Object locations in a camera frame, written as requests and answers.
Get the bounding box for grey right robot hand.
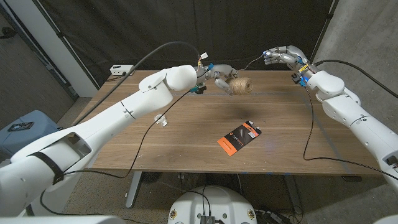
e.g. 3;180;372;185
262;45;318;79

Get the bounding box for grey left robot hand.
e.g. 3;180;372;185
197;63;239;96

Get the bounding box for brown jute twine spool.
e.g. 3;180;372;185
225;54;266;96

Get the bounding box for orange and black package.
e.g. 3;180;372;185
216;120;262;157

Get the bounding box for black backdrop stand pole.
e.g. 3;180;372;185
32;0;100;90
306;0;340;72

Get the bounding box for long grey tape strip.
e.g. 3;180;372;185
172;92;304;98

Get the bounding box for black backdrop curtain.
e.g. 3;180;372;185
37;0;340;88

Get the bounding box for small white tape roll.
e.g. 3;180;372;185
154;113;169;128

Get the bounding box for white power box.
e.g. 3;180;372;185
109;64;136;77

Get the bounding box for black ribbed round object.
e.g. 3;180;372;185
141;172;163;185

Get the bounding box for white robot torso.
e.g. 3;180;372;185
167;185;258;224

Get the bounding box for grey metal table leg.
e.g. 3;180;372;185
125;170;144;209
282;174;304;215

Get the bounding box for grey power strip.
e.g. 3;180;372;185
256;210;292;224

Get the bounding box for blue storage box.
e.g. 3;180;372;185
0;110;63;156

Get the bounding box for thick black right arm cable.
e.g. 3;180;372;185
313;59;398;100

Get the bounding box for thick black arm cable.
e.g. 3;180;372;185
73;40;201;127
313;59;398;100

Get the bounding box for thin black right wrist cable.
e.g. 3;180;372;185
302;85;398;182

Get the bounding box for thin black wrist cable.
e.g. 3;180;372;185
302;85;398;182
39;89;193;224

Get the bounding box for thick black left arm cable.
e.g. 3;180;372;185
73;40;201;127

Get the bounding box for thin black left wrist cable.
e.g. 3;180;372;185
39;89;193;224

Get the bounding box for black torso cable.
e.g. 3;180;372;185
181;185;213;218

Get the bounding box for black wall handle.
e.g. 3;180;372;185
0;27;18;40

